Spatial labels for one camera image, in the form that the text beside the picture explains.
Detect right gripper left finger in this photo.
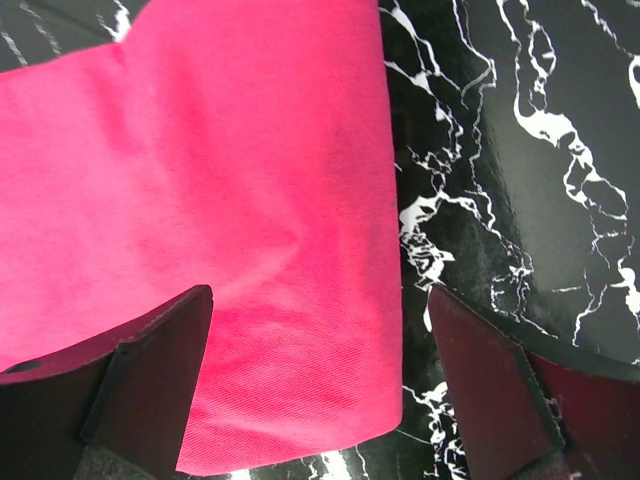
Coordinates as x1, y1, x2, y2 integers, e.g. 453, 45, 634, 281
1, 285, 213, 479

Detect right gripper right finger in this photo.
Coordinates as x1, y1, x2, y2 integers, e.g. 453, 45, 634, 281
428, 286, 639, 479

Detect pink trousers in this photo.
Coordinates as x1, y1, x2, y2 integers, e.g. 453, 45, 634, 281
1, 1, 402, 475

